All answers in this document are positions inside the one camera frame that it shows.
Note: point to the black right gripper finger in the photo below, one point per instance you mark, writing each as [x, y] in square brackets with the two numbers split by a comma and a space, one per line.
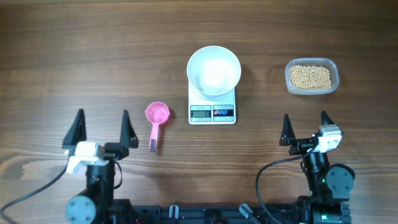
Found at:
[287, 137]
[326, 120]

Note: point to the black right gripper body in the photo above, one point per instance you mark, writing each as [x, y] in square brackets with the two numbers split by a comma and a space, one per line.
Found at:
[301, 146]

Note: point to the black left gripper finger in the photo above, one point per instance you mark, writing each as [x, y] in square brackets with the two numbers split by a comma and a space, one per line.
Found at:
[77, 131]
[128, 137]

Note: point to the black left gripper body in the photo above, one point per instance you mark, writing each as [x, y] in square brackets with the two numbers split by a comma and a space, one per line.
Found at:
[115, 152]

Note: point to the pink plastic scoop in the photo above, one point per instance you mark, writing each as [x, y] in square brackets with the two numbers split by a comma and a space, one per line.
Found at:
[157, 113]

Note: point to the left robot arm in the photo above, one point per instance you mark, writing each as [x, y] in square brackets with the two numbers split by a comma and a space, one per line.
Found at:
[96, 203]

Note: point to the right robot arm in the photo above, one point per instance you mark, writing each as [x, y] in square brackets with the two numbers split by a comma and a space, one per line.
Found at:
[330, 184]

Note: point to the white digital kitchen scale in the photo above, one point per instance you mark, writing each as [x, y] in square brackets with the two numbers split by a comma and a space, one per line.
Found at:
[211, 111]

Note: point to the white bowl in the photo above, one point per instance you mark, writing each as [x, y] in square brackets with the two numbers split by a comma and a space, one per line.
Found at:
[213, 71]

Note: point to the yellow soybeans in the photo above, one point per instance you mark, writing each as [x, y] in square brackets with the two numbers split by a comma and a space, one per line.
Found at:
[310, 77]

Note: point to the clear plastic container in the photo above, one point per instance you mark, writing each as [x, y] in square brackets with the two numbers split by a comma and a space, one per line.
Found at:
[313, 61]

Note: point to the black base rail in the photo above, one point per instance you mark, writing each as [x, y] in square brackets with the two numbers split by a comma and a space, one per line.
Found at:
[284, 213]

